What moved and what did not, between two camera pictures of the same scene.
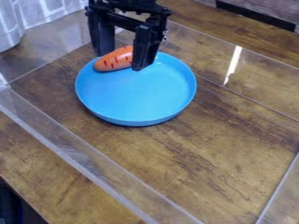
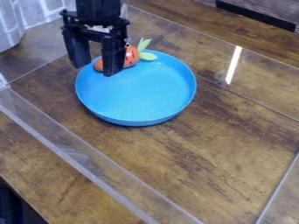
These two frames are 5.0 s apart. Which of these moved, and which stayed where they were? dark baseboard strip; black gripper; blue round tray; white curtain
Moved: black gripper
Stayed: white curtain; blue round tray; dark baseboard strip
